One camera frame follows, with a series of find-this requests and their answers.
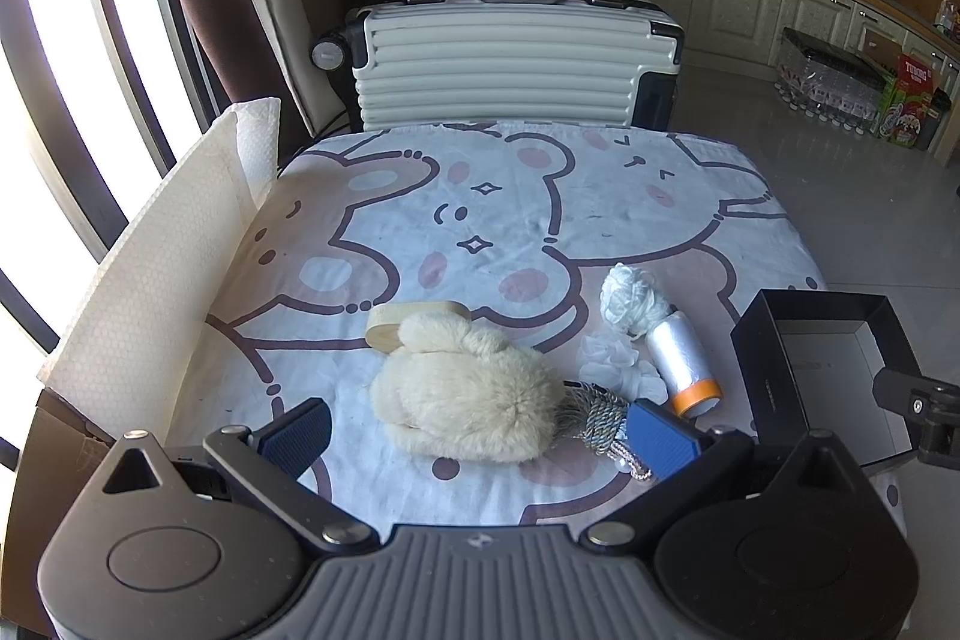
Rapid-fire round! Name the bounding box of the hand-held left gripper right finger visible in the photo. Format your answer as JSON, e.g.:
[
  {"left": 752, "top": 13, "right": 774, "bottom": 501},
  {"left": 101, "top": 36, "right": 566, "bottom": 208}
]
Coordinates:
[{"left": 581, "top": 398, "right": 875, "bottom": 547}]

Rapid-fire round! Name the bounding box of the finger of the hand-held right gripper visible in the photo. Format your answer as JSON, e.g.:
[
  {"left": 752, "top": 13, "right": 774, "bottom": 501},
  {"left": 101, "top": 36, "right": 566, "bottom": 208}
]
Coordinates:
[{"left": 872, "top": 366, "right": 960, "bottom": 470}]

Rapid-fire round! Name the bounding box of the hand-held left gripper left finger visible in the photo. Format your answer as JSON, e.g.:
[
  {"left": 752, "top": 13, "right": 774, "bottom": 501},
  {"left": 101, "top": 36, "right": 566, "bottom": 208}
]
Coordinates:
[{"left": 97, "top": 398, "right": 380, "bottom": 555}]

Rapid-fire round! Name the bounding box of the silver rope bundle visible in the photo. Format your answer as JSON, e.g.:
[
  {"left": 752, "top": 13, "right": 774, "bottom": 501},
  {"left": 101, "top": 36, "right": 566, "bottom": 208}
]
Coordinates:
[{"left": 555, "top": 383, "right": 653, "bottom": 482}]

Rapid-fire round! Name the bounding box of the plastic film roll orange core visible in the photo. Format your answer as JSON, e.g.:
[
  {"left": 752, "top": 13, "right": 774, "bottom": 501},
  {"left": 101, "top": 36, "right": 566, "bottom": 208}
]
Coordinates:
[{"left": 646, "top": 308, "right": 725, "bottom": 420}]

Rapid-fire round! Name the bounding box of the white tulle scrunchie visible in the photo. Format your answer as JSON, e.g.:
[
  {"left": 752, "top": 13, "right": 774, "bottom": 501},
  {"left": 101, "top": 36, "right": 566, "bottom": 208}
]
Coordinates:
[{"left": 576, "top": 332, "right": 668, "bottom": 405}]

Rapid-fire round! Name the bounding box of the black box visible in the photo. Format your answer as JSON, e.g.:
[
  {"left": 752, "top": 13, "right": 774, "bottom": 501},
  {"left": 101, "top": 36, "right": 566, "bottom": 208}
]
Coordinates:
[{"left": 730, "top": 289, "right": 923, "bottom": 472}]

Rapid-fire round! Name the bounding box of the white yarn ball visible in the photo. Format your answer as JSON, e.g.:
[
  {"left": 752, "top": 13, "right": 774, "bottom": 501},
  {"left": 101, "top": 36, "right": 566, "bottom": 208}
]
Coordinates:
[{"left": 600, "top": 263, "right": 672, "bottom": 341}]

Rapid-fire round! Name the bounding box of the wooden block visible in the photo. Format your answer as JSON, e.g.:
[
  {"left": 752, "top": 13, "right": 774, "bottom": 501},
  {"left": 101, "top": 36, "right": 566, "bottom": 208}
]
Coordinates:
[{"left": 365, "top": 301, "right": 470, "bottom": 356}]

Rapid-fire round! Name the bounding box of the cream fluffy plush toy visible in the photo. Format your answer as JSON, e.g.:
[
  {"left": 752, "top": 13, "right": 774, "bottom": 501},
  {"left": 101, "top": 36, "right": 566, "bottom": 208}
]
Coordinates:
[{"left": 369, "top": 314, "right": 571, "bottom": 465}]

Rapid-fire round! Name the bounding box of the white foam sheet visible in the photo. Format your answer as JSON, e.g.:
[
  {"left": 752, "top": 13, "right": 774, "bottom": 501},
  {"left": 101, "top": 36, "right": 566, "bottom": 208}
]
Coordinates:
[{"left": 37, "top": 96, "right": 282, "bottom": 438}]

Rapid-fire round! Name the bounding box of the bear printed table cloth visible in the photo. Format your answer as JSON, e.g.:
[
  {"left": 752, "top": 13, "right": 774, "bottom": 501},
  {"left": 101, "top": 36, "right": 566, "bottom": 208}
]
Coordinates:
[{"left": 172, "top": 119, "right": 908, "bottom": 528}]

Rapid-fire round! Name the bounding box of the red and green carton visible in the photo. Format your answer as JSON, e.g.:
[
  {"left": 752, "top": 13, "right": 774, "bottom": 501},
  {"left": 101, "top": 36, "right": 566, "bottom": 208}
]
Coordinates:
[{"left": 874, "top": 51, "right": 946, "bottom": 150}]

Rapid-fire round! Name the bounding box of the pack of water bottles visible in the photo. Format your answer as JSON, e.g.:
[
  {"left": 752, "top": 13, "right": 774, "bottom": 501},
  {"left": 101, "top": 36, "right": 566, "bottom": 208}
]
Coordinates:
[{"left": 772, "top": 26, "right": 897, "bottom": 135}]

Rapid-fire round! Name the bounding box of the small brown cardboard box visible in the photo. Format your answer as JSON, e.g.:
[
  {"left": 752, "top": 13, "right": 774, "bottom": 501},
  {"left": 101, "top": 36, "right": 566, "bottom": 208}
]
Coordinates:
[{"left": 859, "top": 26, "right": 907, "bottom": 73}]

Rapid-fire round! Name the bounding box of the white ribbed suitcase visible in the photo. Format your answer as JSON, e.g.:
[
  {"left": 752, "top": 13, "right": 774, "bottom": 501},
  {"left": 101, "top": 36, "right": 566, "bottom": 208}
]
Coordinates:
[{"left": 311, "top": 0, "right": 687, "bottom": 131}]

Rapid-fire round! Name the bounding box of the dark window frame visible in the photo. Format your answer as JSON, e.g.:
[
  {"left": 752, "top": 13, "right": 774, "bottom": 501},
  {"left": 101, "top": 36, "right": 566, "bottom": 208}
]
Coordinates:
[{"left": 0, "top": 0, "right": 218, "bottom": 461}]

